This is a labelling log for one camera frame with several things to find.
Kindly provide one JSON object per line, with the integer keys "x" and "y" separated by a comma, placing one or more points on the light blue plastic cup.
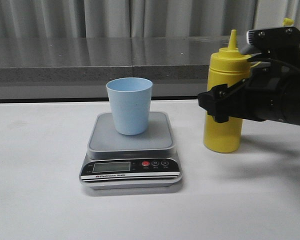
{"x": 130, "y": 100}

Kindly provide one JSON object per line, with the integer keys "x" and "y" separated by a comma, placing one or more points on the silver electronic kitchen scale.
{"x": 117, "y": 161}

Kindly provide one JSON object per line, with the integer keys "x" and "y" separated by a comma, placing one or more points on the yellow squeeze bottle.
{"x": 228, "y": 66}

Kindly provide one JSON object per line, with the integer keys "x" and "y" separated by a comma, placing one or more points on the grey stone counter ledge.
{"x": 162, "y": 59}

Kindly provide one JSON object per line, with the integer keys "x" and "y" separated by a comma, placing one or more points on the grey pleated curtain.
{"x": 140, "y": 18}

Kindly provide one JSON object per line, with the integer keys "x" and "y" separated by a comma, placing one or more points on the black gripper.
{"x": 257, "y": 99}

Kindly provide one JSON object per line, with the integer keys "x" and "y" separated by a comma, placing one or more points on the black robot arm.
{"x": 291, "y": 98}

